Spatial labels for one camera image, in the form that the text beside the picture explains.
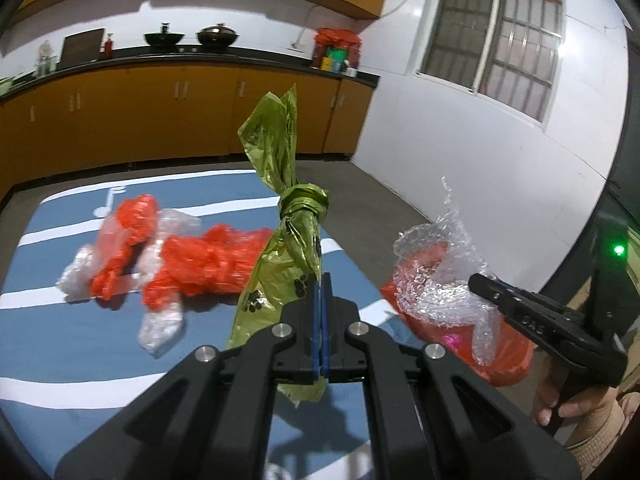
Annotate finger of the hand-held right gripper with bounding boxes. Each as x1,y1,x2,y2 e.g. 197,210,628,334
468,272,551,335

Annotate black wok with lid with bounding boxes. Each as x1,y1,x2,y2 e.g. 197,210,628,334
196,22,240,47

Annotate person's right forearm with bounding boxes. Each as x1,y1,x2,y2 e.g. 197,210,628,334
562,392,640,468

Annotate person's right hand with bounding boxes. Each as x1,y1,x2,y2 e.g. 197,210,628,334
532,359,625,429

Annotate white framed barred window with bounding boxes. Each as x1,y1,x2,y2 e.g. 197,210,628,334
414,0,563,123

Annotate blue white striped tablecloth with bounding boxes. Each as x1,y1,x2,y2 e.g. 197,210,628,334
0,169,416,480

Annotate clear bubble wrap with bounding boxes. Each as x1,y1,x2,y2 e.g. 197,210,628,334
391,176,503,367

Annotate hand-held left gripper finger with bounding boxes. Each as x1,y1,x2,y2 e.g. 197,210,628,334
55,272,321,480
320,272,583,480

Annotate glass jar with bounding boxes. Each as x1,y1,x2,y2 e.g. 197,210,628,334
36,40,55,77

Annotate clear plastic bag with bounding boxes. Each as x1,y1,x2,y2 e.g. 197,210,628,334
136,300,186,359
56,209,202,303

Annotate dark brown cutting board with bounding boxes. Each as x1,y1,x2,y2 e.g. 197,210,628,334
59,28,106,68

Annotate wooden lower kitchen cabinets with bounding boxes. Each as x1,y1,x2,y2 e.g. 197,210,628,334
0,62,376,201

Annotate red plastic mesh trash basket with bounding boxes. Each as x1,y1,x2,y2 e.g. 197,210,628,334
380,240,535,388

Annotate olive paw print plastic bag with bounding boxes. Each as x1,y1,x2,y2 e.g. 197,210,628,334
225,84,331,406

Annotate black kitchen countertop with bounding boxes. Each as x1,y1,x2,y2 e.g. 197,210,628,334
0,42,381,106

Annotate white cable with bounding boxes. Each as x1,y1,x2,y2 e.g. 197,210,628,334
295,0,443,46

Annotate red plastic bag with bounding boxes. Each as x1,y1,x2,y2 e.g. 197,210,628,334
141,225,277,313
89,194,162,301
312,27,362,68

